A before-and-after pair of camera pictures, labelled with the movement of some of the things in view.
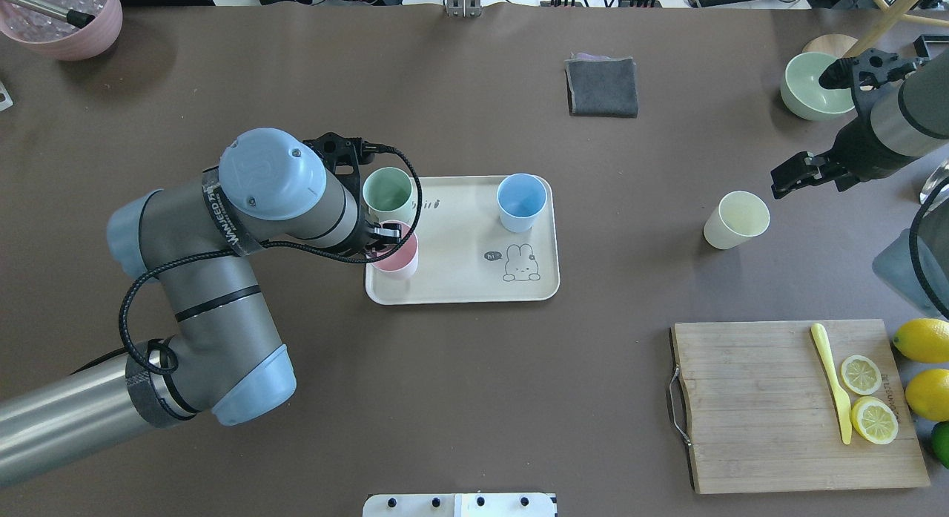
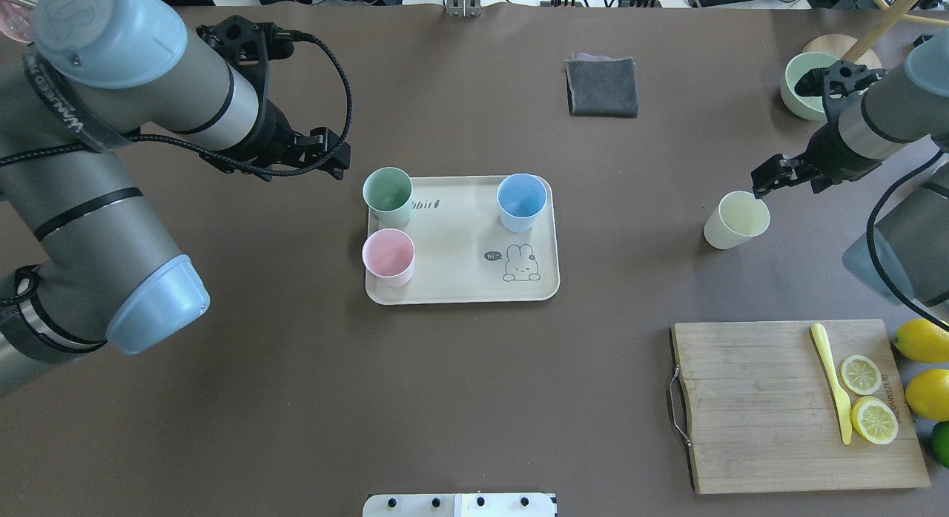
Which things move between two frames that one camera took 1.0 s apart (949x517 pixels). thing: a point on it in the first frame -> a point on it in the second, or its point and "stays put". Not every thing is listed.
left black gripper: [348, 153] -> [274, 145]
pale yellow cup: [739, 215] stays put
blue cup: [521, 198] stays put
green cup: [390, 195] stays put
